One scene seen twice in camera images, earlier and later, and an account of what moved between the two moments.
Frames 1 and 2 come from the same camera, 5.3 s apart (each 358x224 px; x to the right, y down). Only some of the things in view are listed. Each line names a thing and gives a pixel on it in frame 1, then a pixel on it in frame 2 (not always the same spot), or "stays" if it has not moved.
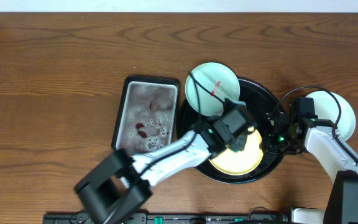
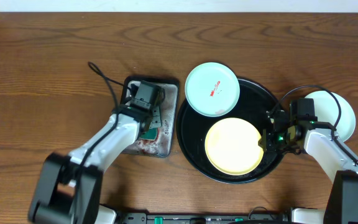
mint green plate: [326, 107] stays
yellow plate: [241, 162] stays
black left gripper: [243, 142] to [157, 118]
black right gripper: [270, 147] stays
